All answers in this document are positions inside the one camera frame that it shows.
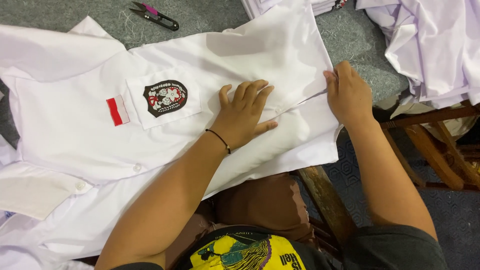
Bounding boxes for person's brown trousers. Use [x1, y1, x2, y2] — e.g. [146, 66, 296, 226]
[165, 172, 319, 267]

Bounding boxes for person's black graphic shirt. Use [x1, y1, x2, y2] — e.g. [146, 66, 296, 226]
[112, 224, 449, 270]

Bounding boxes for stack of folded white shirts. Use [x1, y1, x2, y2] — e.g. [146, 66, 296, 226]
[241, 0, 349, 20]

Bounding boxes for white school uniform shirt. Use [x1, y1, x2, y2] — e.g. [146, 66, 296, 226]
[0, 0, 344, 270]

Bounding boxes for black cord bracelet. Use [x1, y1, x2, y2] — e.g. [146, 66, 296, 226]
[205, 128, 232, 155]

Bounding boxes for wooden chair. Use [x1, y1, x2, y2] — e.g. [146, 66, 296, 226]
[379, 99, 480, 192]

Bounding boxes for person's left hand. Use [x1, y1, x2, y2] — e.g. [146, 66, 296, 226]
[211, 79, 279, 151]

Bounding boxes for pile of white shirts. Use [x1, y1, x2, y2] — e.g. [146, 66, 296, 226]
[355, 0, 480, 110]

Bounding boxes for wooden stool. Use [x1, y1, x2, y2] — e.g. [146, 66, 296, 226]
[294, 165, 359, 263]

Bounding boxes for person's right hand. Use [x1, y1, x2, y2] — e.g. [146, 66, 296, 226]
[323, 60, 375, 130]

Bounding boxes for black thread snips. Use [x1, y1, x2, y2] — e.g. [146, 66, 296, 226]
[129, 1, 180, 32]

